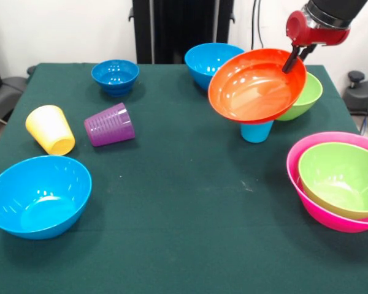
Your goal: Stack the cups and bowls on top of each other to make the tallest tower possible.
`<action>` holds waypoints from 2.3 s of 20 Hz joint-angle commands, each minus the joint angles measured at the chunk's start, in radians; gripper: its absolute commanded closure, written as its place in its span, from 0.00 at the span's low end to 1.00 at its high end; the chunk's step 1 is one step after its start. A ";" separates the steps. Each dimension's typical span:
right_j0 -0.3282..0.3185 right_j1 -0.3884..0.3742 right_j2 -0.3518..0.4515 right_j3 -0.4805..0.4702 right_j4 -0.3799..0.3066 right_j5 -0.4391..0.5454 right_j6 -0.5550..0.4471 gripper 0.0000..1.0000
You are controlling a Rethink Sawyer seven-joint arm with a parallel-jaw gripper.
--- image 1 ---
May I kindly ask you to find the pink bowl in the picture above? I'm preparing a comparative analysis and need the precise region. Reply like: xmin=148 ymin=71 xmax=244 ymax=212
xmin=286 ymin=131 xmax=368 ymax=233

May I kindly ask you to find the green bowl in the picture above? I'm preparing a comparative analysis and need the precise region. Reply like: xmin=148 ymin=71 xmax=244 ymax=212
xmin=275 ymin=72 xmax=323 ymax=121
xmin=298 ymin=142 xmax=368 ymax=220

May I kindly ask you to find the orange bowl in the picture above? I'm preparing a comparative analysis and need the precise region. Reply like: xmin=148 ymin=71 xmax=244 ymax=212
xmin=207 ymin=48 xmax=308 ymax=125

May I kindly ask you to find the dark green table cloth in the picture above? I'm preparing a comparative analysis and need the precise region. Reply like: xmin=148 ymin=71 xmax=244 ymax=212
xmin=0 ymin=62 xmax=368 ymax=294

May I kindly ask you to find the purple cup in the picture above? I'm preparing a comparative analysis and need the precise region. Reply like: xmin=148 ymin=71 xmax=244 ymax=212
xmin=83 ymin=102 xmax=136 ymax=147

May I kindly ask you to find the black wall cable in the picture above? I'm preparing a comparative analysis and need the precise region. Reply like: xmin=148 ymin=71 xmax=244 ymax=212
xmin=250 ymin=0 xmax=265 ymax=51

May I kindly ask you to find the small dark blue bowl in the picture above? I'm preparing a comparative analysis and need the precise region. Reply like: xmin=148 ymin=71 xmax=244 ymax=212
xmin=91 ymin=59 xmax=140 ymax=97

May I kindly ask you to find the light blue bowl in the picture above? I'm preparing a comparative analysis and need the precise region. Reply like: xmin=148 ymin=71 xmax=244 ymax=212
xmin=184 ymin=42 xmax=245 ymax=91
xmin=0 ymin=154 xmax=93 ymax=241

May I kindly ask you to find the light blue cup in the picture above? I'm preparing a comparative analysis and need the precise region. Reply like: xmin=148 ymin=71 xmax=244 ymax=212
xmin=240 ymin=119 xmax=275 ymax=143

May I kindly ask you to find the yellow cup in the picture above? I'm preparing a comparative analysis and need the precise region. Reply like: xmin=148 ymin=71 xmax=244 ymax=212
xmin=25 ymin=105 xmax=76 ymax=156

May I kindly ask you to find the black pedestal leg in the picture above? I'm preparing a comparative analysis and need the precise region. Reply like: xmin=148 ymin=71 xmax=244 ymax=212
xmin=342 ymin=70 xmax=368 ymax=116
xmin=0 ymin=76 xmax=28 ymax=123

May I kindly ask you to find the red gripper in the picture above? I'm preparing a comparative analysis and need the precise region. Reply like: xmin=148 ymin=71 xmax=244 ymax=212
xmin=281 ymin=10 xmax=351 ymax=74

